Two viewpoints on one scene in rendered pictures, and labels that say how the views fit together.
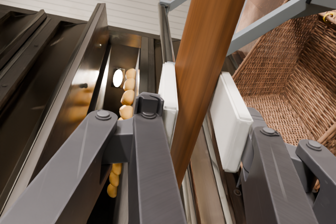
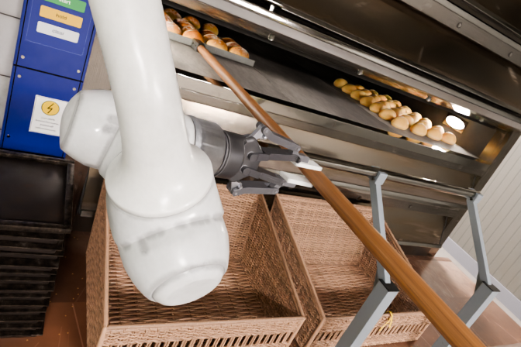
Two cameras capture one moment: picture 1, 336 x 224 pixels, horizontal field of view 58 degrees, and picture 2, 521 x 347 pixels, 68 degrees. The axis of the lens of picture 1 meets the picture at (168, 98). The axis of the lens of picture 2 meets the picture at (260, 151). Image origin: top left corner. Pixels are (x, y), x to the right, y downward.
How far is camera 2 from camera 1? 0.57 m
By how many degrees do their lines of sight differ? 28
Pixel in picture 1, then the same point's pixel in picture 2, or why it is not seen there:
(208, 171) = not seen: hidden behind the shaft
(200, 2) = (327, 184)
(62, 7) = not seen: outside the picture
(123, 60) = (471, 135)
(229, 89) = (301, 182)
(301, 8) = (379, 275)
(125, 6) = not seen: outside the picture
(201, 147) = (334, 175)
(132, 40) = (489, 152)
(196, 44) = (319, 179)
